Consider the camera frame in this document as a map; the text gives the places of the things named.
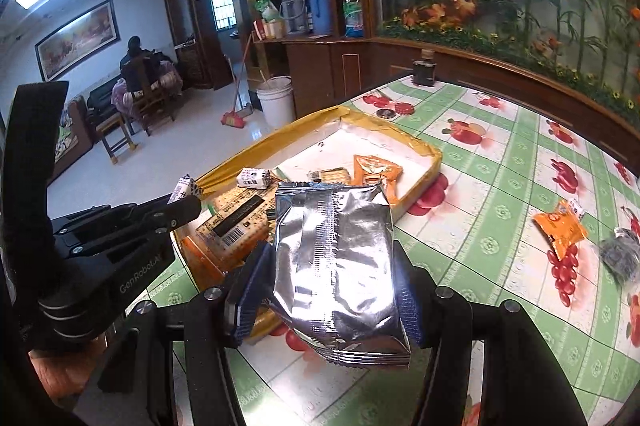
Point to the yellow-taped white tray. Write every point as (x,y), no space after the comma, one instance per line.
(380,141)

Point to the long barcode biscuit packet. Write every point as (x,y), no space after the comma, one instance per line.
(235,216)

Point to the small orange snack packet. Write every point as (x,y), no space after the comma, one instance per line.
(557,231)

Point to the red broom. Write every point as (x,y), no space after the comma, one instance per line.
(232,119)

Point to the black jar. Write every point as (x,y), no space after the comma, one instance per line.
(423,69)

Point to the small white milk carton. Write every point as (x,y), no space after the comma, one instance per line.
(252,177)

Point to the sofa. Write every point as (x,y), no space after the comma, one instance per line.
(75,136)

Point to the person's left forearm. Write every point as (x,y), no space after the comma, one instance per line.
(60,376)

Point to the red bottle cap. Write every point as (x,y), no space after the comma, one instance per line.
(405,109)

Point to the large orange snack packet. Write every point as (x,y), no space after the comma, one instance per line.
(375,176)

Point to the small white candy packet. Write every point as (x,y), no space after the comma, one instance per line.
(186,190)
(576,208)

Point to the red yellow box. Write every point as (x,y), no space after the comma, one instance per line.
(270,30)

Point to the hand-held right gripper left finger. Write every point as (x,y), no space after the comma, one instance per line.
(250,288)

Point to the dark silver snack packet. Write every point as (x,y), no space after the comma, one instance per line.
(620,256)

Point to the dark bottle cap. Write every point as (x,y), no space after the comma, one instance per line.
(385,114)

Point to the framed wall painting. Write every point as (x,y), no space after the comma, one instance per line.
(77,39)

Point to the wooden cabinet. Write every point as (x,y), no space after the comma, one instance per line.
(320,66)

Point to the silver foil snack packet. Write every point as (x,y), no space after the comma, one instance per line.
(335,266)

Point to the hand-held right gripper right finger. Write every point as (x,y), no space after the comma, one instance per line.
(412,311)

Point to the wooden chair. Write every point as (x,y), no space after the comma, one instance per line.
(150,101)

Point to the green fruit-print tablecloth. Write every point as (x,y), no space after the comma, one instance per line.
(500,186)

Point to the green white bag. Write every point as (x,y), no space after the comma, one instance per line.
(266,10)

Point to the blue thermos flask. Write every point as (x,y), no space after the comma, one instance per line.
(320,11)

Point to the white plastic bucket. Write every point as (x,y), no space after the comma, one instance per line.
(276,104)

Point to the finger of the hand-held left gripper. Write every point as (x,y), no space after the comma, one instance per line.
(177,211)

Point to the wooden stool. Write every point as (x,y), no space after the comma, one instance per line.
(116,139)

